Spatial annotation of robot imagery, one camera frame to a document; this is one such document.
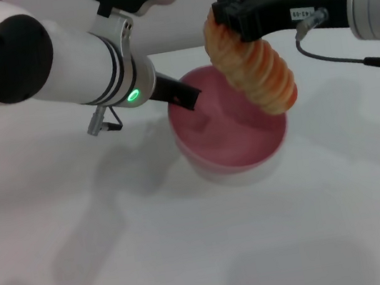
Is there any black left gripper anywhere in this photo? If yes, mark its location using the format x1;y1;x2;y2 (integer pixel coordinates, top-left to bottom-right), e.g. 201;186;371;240
145;67;206;119

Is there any pink plastic bowl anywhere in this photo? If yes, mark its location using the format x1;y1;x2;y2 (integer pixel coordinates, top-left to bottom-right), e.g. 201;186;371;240
159;54;298;196

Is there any orange striped bread roll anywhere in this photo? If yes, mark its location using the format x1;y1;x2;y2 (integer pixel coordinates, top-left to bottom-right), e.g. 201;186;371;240
197;0;303;125

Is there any silver left camera bracket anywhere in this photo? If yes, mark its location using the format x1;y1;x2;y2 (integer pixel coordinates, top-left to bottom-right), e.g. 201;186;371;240
84;6;139;64

